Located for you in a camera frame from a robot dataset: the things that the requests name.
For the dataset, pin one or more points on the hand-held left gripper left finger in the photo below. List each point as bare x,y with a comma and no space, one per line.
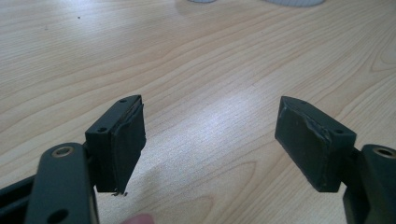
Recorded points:
116,146

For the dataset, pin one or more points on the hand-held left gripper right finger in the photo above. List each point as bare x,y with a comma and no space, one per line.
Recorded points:
308,149

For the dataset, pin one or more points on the white ribbed object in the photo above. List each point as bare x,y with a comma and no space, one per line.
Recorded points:
295,2

